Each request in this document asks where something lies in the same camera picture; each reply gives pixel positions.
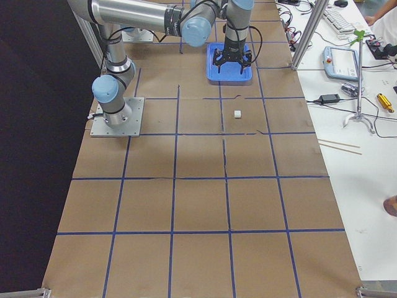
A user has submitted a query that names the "white keyboard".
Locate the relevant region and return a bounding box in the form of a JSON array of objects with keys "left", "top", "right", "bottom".
[{"left": 323, "top": 8, "right": 356, "bottom": 35}]

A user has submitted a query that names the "aluminium frame post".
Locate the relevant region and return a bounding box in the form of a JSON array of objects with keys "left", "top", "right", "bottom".
[{"left": 290, "top": 0, "right": 328, "bottom": 70}]

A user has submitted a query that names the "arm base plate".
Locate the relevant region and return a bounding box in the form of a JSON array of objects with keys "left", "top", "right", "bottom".
[
  {"left": 122, "top": 28, "right": 153, "bottom": 43},
  {"left": 91, "top": 97, "right": 145, "bottom": 137}
]

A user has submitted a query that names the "black computer mouse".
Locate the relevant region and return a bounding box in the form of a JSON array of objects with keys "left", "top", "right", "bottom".
[{"left": 334, "top": 0, "right": 348, "bottom": 7}]

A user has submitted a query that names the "wooden chopstick pair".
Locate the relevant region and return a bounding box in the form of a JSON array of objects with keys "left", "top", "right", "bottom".
[{"left": 318, "top": 139, "right": 362, "bottom": 155}]

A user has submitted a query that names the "teach pendant tablet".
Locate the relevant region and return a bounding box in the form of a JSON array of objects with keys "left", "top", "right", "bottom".
[{"left": 323, "top": 46, "right": 359, "bottom": 82}]

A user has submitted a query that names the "white block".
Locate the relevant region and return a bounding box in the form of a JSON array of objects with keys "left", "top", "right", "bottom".
[{"left": 234, "top": 110, "right": 242, "bottom": 119}]

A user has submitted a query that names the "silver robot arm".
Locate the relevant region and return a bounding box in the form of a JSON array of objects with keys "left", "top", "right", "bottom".
[{"left": 69, "top": 1, "right": 254, "bottom": 137}]

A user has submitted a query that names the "blue plastic tray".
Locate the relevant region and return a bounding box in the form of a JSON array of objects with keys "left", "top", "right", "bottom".
[{"left": 206, "top": 43, "right": 252, "bottom": 86}]

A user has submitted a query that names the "silver stand with green clip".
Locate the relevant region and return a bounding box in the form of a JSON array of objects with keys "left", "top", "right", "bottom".
[{"left": 343, "top": 30, "right": 375, "bottom": 134}]

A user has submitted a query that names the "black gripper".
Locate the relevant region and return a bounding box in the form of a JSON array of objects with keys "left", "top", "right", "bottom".
[{"left": 212, "top": 40, "right": 252, "bottom": 74}]

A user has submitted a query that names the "black power adapter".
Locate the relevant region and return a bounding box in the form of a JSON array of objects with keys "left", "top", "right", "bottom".
[{"left": 318, "top": 94, "right": 341, "bottom": 104}]

